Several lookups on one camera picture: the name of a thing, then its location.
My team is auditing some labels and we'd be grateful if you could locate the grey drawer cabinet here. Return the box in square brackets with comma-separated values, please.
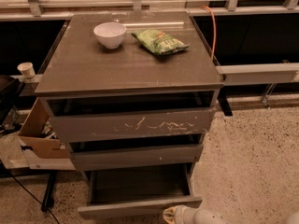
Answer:
[35, 10, 225, 173]

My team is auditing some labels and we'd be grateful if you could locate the black bin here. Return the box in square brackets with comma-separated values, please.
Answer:
[0, 75, 24, 125]

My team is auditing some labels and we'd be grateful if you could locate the green chip bag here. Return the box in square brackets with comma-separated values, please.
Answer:
[131, 29, 189, 56]

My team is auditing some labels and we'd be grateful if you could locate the black floor cable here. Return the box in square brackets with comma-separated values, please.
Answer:
[0, 159, 62, 224]

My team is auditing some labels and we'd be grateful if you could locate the scratched grey top drawer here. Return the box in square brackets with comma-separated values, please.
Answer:
[50, 108, 216, 143]

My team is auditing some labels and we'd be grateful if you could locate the white ceramic bowl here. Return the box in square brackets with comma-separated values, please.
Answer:
[93, 22, 127, 49]

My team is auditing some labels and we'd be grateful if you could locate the grey metal rail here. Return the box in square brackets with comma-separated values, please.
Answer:
[217, 63, 299, 86]

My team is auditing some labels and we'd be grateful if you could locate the grey middle drawer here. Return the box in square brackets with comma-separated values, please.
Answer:
[71, 144, 203, 171]

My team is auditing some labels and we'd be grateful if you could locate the orange cable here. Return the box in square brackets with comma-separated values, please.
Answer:
[201, 5, 218, 62]

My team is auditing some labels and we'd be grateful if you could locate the white paper cup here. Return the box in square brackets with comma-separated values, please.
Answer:
[17, 63, 36, 79]

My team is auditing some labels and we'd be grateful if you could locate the grey bottom drawer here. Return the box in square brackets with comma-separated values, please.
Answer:
[78, 163, 202, 219]

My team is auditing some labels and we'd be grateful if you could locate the brown cardboard box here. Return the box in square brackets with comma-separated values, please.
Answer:
[18, 99, 69, 159]

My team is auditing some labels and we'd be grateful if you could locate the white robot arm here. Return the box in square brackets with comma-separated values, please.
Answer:
[163, 205, 232, 224]

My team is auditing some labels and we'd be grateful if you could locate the black stand leg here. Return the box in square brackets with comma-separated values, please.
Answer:
[41, 171, 57, 212]

